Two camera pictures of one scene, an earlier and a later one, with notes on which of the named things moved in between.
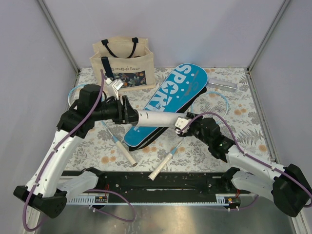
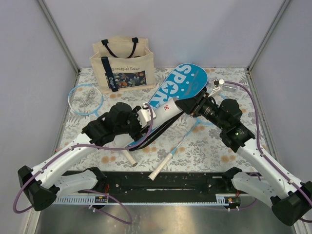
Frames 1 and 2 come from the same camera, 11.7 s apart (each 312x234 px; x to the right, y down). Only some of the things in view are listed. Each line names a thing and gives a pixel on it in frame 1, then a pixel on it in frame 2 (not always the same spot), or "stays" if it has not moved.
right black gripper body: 195,130 → 204,108
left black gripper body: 115,110 → 134,127
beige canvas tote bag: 126,63 stays
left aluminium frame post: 60,35 stays
